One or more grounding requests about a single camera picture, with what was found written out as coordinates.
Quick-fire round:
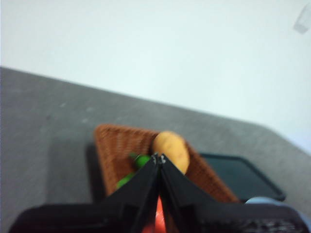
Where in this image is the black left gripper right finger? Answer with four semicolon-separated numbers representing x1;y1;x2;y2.
159;153;311;233

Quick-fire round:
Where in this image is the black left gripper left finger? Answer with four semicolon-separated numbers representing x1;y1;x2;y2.
8;152;160;233

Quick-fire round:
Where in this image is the orange carrot with green leaves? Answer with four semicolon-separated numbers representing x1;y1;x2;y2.
143;194;171;233

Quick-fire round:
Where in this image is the blue round plate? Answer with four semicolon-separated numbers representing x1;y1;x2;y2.
244;196;290;207

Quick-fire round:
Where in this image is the black flat tray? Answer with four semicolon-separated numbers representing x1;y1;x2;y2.
198;152;286;203

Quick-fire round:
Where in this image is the green cucumber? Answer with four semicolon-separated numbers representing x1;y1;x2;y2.
116;152;153;190

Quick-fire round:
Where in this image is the brown woven wicker basket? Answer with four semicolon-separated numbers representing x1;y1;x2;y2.
93;123;240;204

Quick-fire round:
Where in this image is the yellow-brown potato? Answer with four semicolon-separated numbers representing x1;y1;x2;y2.
152;131;190;175

